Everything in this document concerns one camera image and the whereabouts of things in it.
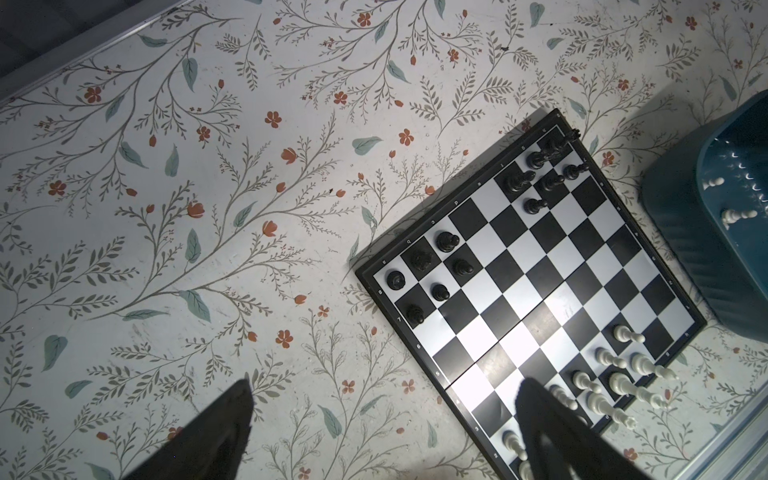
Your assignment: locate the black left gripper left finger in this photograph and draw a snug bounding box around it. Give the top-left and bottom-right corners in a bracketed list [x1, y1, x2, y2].
[127, 379, 254, 479]

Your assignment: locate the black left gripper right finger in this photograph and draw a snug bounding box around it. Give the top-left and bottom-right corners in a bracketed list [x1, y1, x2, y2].
[515, 378, 648, 480]

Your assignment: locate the white chess piece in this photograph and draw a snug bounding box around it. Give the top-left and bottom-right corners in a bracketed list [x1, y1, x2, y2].
[721, 209, 758, 230]

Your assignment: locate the black white chessboard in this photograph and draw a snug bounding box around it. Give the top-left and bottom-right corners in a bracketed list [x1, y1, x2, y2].
[357, 111, 704, 479]

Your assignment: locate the teal plastic tray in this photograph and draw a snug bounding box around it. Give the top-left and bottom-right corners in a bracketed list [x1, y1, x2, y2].
[641, 92, 767, 342]

